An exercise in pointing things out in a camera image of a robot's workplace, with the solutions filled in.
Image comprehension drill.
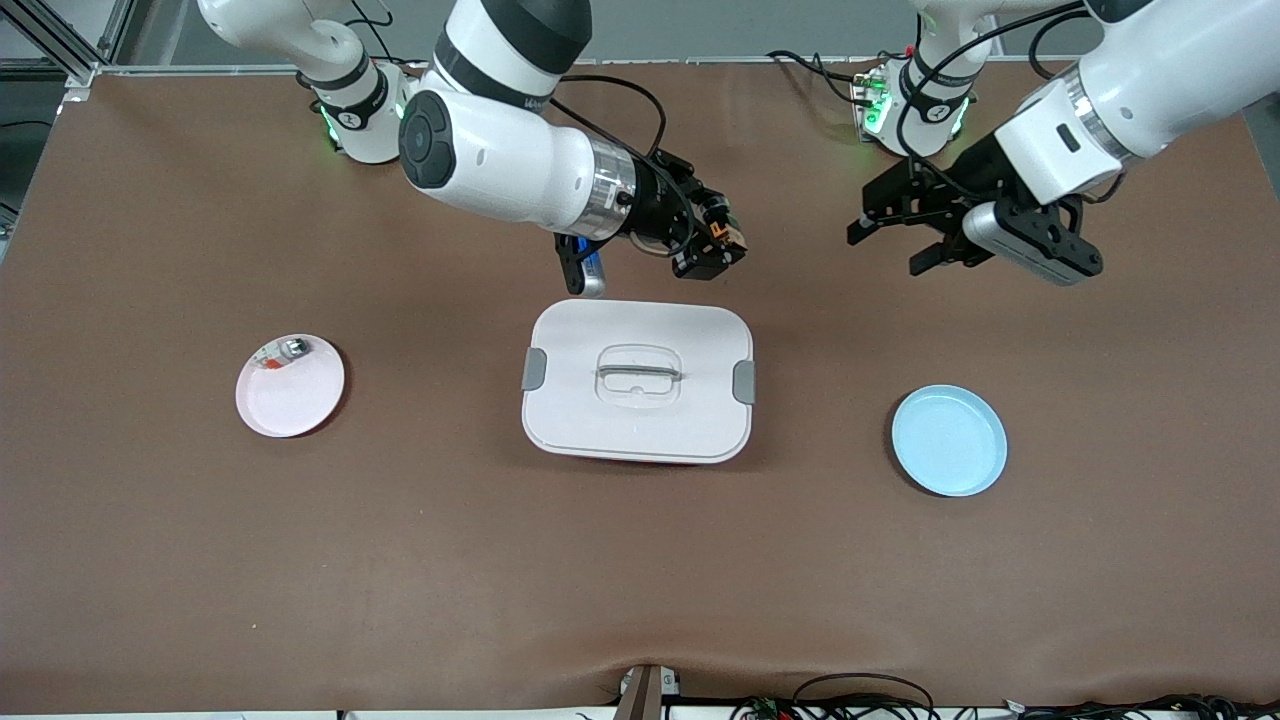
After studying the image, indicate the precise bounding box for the white lidded storage box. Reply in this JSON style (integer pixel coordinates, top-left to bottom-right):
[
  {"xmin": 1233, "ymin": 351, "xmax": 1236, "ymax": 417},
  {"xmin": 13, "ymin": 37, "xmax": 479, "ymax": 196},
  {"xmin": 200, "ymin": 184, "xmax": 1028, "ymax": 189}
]
[{"xmin": 520, "ymin": 298, "xmax": 758, "ymax": 467}]

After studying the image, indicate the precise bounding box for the light blue round plate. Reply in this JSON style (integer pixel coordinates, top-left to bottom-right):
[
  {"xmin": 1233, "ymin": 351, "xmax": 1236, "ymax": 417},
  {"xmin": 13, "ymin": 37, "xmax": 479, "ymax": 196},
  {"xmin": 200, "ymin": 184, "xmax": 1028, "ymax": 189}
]
[{"xmin": 891, "ymin": 384, "xmax": 1009, "ymax": 498}]

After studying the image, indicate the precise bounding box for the pink round plate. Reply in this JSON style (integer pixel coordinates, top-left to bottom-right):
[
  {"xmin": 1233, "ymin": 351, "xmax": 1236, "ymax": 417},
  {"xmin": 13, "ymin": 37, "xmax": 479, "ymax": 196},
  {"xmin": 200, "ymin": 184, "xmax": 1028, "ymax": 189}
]
[{"xmin": 235, "ymin": 334, "xmax": 346, "ymax": 439}]

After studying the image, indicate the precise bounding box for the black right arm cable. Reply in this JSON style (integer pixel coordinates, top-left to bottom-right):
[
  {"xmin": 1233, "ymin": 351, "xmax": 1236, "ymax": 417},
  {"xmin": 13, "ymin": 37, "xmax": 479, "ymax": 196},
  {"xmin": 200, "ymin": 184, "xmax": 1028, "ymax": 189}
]
[{"xmin": 548, "ymin": 74, "xmax": 703, "ymax": 253}]

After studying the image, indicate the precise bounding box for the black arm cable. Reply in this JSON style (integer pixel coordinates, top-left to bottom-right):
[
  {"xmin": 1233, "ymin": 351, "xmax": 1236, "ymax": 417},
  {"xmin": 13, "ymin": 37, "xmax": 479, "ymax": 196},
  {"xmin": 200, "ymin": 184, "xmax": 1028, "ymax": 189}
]
[
  {"xmin": 894, "ymin": 0, "xmax": 1103, "ymax": 161},
  {"xmin": 548, "ymin": 74, "xmax": 703, "ymax": 253}
]

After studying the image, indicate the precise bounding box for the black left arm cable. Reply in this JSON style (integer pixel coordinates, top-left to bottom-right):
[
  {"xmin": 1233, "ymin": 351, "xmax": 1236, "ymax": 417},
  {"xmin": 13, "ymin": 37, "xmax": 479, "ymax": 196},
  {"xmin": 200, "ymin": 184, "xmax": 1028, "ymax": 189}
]
[{"xmin": 894, "ymin": 0, "xmax": 1103, "ymax": 161}]

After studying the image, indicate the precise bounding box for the black left base cable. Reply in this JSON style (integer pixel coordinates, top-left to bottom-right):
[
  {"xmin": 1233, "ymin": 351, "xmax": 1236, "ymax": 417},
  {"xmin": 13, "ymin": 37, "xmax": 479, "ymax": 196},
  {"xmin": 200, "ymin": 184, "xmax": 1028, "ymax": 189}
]
[{"xmin": 767, "ymin": 49, "xmax": 883, "ymax": 107}]

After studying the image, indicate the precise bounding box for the black base cable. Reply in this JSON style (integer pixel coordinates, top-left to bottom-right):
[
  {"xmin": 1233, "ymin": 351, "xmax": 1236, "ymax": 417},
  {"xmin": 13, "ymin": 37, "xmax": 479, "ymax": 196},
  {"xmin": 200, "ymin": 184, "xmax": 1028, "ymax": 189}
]
[
  {"xmin": 340, "ymin": 0, "xmax": 406, "ymax": 73},
  {"xmin": 767, "ymin": 49, "xmax": 883, "ymax": 107}
]

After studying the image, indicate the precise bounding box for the black right base cable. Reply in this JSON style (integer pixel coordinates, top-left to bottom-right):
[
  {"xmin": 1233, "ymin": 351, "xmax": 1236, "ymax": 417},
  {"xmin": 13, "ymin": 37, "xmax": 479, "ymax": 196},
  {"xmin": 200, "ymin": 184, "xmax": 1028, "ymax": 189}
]
[{"xmin": 340, "ymin": 0, "xmax": 406, "ymax": 73}]

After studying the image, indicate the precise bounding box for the brown camera mount post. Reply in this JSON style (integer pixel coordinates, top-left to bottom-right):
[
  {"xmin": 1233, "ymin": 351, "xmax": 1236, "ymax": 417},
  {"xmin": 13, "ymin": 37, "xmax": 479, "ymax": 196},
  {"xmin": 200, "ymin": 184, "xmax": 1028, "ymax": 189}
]
[{"xmin": 612, "ymin": 663, "xmax": 683, "ymax": 720}]

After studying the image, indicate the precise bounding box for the black looped cable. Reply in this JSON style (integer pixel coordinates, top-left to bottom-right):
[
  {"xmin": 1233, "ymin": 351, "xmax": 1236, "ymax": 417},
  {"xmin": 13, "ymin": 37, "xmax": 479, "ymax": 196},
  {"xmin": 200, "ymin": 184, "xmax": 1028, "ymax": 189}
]
[{"xmin": 792, "ymin": 672, "xmax": 937, "ymax": 719}]

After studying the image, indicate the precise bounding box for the tangled cable bundle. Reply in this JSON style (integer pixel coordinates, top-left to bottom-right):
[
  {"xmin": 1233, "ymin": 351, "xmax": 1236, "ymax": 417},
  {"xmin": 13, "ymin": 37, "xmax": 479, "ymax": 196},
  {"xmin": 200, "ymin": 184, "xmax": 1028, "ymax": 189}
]
[{"xmin": 730, "ymin": 693, "xmax": 1280, "ymax": 720}]

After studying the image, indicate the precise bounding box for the aluminium frame corner post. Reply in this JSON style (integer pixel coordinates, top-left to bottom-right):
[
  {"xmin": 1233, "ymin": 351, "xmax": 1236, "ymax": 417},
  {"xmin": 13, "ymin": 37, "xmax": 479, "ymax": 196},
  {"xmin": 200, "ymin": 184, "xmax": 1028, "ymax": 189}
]
[{"xmin": 0, "ymin": 0, "xmax": 138, "ymax": 103}]

